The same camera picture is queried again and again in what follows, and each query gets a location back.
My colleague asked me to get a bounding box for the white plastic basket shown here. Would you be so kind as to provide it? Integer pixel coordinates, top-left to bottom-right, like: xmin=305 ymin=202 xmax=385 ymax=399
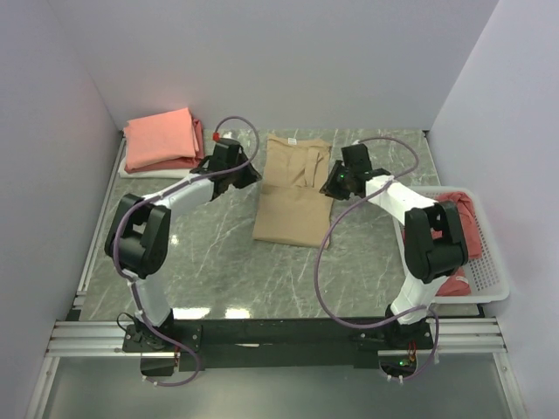
xmin=411 ymin=186 xmax=509 ymax=305

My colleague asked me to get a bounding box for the folded white t-shirt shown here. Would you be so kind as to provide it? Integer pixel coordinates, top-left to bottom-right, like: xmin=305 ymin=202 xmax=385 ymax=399
xmin=118 ymin=161 xmax=190 ymax=179

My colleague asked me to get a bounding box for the black base beam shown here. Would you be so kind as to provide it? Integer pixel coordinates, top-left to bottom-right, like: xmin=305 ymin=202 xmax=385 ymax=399
xmin=122 ymin=319 xmax=438 ymax=377

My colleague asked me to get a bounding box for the tan t-shirt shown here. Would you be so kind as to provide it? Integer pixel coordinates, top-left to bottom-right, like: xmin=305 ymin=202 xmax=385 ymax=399
xmin=252 ymin=134 xmax=333 ymax=248

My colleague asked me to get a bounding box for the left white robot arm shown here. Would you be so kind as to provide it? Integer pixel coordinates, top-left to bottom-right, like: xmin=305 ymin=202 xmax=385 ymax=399
xmin=105 ymin=138 xmax=261 ymax=351

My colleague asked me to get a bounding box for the red t-shirt in basket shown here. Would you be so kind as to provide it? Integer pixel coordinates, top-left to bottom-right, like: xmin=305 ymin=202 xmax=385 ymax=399
xmin=401 ymin=189 xmax=484 ymax=297

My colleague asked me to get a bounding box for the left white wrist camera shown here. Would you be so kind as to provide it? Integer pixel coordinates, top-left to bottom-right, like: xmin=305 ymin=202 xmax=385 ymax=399
xmin=212 ymin=131 xmax=234 ymax=142

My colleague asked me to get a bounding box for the aluminium rail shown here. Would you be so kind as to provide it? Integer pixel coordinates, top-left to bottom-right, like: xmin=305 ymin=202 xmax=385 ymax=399
xmin=45 ymin=316 xmax=507 ymax=358

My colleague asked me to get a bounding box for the folded salmon t-shirt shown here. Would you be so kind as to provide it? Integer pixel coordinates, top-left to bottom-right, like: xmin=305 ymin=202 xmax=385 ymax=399
xmin=123 ymin=107 xmax=196 ymax=169

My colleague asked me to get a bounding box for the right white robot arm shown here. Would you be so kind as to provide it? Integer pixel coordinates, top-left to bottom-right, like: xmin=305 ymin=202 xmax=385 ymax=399
xmin=314 ymin=143 xmax=469 ymax=348

